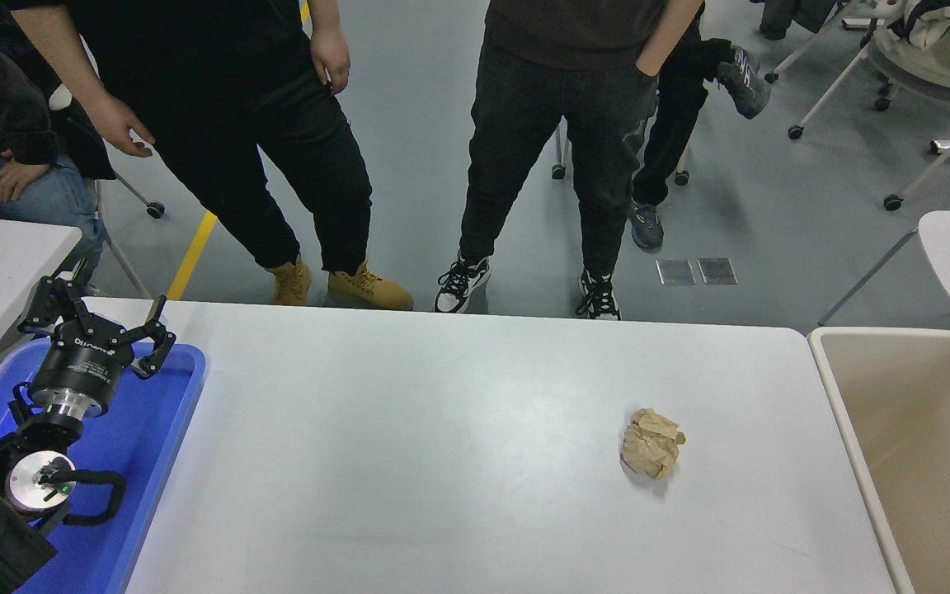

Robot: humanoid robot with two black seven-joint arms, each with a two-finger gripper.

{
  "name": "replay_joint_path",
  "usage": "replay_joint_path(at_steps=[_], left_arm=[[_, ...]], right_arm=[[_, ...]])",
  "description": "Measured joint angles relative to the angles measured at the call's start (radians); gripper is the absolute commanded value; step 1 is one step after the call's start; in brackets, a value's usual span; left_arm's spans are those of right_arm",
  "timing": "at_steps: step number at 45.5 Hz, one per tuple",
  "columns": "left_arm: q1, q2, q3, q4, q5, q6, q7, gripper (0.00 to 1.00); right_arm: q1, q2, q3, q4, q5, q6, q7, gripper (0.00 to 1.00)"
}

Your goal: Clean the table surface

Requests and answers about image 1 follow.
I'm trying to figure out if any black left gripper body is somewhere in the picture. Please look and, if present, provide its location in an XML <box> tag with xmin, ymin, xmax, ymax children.
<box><xmin>30</xmin><ymin>318</ymin><xmax>136</xmax><ymax>403</ymax></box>

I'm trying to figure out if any person's hand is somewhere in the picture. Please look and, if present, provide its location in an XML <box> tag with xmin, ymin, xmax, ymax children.
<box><xmin>0</xmin><ymin>158</ymin><xmax>54</xmax><ymax>203</ymax></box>

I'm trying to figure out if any person's right hand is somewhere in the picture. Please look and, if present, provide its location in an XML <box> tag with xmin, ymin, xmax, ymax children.
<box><xmin>83</xmin><ymin>91</ymin><xmax>156</xmax><ymax>158</ymax></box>

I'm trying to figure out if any person's left hand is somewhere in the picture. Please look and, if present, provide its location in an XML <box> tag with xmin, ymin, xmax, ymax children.
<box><xmin>310</xmin><ymin>25</ymin><xmax>351</xmax><ymax>94</ymax></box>

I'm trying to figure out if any blue plastic tray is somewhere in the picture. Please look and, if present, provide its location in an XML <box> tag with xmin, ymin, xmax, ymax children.
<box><xmin>0</xmin><ymin>338</ymin><xmax>208</xmax><ymax>594</ymax></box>

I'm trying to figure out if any wheeled chair with white back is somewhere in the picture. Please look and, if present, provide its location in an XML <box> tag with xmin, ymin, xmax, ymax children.
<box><xmin>50</xmin><ymin>78</ymin><xmax>168</xmax><ymax>298</ymax></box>

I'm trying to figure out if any crumpled tan paper ball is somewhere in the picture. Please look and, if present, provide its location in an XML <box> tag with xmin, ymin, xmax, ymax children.
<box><xmin>621</xmin><ymin>410</ymin><xmax>687</xmax><ymax>482</ymax></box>

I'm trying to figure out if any metal floor plate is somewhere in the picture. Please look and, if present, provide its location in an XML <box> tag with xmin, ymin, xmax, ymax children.
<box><xmin>656</xmin><ymin>258</ymin><xmax>697</xmax><ymax>286</ymax></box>
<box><xmin>698</xmin><ymin>257</ymin><xmax>739</xmax><ymax>285</ymax></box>

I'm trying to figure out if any dark bag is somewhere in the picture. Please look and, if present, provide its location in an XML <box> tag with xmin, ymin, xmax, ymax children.
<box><xmin>758</xmin><ymin>0</ymin><xmax>839</xmax><ymax>40</ymax></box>

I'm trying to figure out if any large pale plastic bin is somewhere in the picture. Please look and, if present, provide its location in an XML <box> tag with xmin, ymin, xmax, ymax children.
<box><xmin>807</xmin><ymin>328</ymin><xmax>950</xmax><ymax>594</ymax></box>

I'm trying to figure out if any beige jacket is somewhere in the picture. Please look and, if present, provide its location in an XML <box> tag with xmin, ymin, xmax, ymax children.
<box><xmin>871</xmin><ymin>0</ymin><xmax>950</xmax><ymax>87</ymax></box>

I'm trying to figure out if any white frame wheeled chair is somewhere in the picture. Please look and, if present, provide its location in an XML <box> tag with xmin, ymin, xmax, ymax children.
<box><xmin>764</xmin><ymin>0</ymin><xmax>950</xmax><ymax>211</ymax></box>

